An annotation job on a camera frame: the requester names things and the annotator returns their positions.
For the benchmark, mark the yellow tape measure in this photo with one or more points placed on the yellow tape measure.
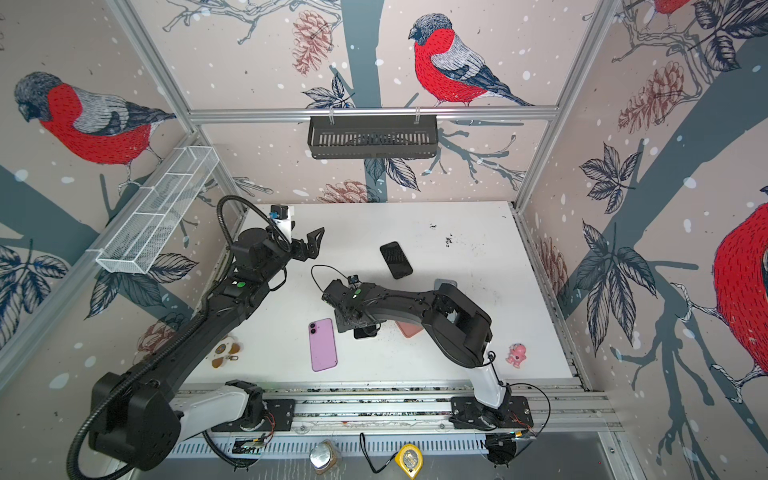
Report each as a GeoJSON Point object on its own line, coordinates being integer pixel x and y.
{"type": "Point", "coordinates": [410, 460]}

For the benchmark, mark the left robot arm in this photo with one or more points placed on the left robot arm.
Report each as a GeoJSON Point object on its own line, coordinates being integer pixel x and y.
{"type": "Point", "coordinates": [134, 416]}

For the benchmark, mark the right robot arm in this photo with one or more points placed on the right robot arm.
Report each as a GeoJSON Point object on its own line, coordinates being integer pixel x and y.
{"type": "Point", "coordinates": [460, 329]}

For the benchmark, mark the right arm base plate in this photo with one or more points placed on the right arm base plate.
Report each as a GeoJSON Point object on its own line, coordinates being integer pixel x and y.
{"type": "Point", "coordinates": [468, 413]}

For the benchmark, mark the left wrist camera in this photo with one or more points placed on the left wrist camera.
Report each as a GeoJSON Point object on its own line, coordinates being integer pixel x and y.
{"type": "Point", "coordinates": [282, 216]}

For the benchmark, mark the black wire basket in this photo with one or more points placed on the black wire basket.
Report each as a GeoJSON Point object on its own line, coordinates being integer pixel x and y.
{"type": "Point", "coordinates": [362, 137]}

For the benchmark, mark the grey blue phone case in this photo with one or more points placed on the grey blue phone case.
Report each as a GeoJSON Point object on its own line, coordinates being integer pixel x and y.
{"type": "Point", "coordinates": [439, 282]}

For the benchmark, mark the white mesh tray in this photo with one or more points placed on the white mesh tray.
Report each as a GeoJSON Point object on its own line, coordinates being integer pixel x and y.
{"type": "Point", "coordinates": [162, 205]}

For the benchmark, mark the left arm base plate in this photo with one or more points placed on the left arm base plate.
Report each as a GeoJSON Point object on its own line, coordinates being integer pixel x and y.
{"type": "Point", "coordinates": [271, 415]}

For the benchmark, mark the silver round object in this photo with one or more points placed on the silver round object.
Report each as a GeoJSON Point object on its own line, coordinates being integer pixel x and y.
{"type": "Point", "coordinates": [323, 457]}

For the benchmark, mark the purple phone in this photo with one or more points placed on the purple phone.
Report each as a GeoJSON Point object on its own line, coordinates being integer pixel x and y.
{"type": "Point", "coordinates": [322, 345]}

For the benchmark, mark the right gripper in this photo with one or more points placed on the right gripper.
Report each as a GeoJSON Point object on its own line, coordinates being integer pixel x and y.
{"type": "Point", "coordinates": [344, 317]}

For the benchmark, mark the black screen phone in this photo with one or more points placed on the black screen phone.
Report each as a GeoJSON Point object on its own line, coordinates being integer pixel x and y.
{"type": "Point", "coordinates": [370, 331]}

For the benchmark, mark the salmon pink phone case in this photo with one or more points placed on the salmon pink phone case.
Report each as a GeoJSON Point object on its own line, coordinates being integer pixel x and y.
{"type": "Point", "coordinates": [409, 330]}

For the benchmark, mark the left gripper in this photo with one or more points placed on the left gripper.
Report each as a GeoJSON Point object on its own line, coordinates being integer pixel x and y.
{"type": "Point", "coordinates": [312, 247]}

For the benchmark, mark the pink toy figure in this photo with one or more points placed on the pink toy figure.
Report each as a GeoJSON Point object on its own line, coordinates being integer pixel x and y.
{"type": "Point", "coordinates": [517, 354]}

